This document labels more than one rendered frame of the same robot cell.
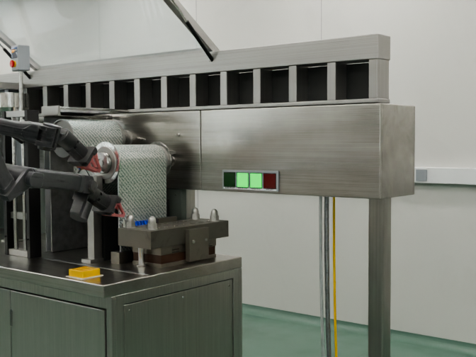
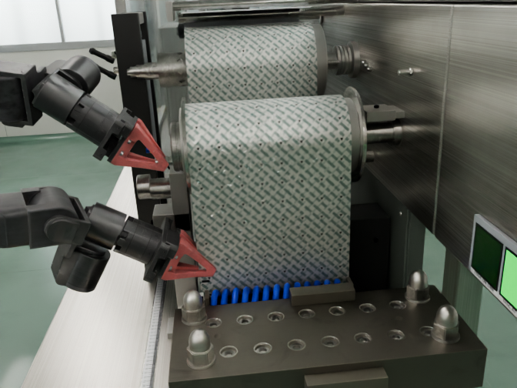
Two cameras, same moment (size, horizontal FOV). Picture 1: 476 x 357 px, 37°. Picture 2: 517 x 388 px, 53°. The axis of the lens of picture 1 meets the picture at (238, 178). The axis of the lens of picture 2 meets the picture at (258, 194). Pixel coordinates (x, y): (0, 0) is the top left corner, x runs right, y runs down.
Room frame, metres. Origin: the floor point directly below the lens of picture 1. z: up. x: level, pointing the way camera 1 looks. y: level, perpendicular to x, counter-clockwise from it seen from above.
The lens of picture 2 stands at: (2.08, -0.16, 1.45)
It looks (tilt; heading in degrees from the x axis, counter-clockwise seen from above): 21 degrees down; 46
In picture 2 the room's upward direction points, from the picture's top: 3 degrees counter-clockwise
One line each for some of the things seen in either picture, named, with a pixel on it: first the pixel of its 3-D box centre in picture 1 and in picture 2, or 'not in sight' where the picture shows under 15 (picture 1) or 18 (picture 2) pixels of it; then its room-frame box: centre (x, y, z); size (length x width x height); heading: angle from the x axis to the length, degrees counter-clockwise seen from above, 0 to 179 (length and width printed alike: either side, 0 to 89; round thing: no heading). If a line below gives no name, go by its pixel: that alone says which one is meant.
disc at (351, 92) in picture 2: (157, 161); (351, 135); (2.73, 0.31, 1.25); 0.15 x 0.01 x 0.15; 51
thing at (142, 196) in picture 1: (142, 201); (274, 240); (2.59, 0.34, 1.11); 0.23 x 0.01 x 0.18; 141
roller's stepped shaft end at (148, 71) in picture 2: not in sight; (143, 71); (2.63, 0.71, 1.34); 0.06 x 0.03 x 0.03; 141
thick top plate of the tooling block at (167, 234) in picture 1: (175, 232); (318, 345); (2.55, 0.22, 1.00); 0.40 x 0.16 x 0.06; 141
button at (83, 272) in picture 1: (84, 272); not in sight; (2.25, 0.49, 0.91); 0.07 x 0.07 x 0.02; 51
